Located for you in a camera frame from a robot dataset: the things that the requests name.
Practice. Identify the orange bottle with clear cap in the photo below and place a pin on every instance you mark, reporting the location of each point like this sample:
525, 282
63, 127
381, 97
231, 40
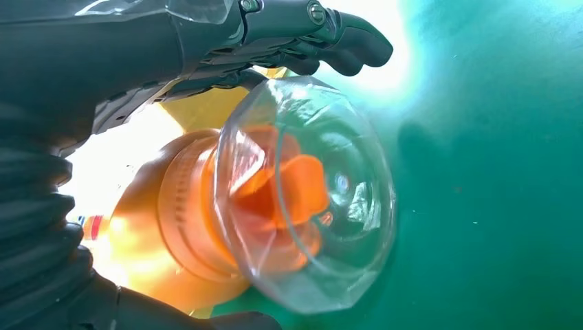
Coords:
282, 191

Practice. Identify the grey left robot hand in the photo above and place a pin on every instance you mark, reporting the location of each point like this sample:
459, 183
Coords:
114, 50

